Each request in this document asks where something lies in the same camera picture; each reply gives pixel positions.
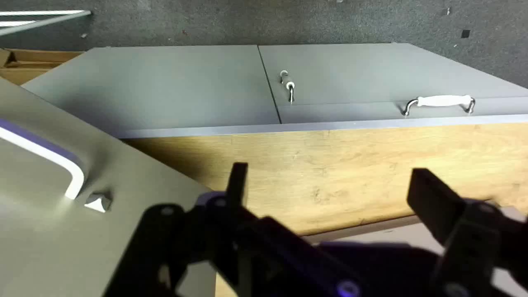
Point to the grey cabinet with wooden top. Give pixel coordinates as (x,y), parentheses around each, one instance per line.
(339,155)

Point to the small metal door handle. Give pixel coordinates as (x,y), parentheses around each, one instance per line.
(288,82)

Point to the white drawer handle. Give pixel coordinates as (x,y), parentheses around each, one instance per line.
(466,102)

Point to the metal rack frame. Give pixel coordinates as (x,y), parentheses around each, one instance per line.
(22,20)

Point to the grey cabinet door with handle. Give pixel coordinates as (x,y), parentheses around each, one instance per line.
(52,246)

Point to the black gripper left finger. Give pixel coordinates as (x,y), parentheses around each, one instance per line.
(257,256)

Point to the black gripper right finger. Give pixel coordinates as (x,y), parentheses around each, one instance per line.
(478,237)

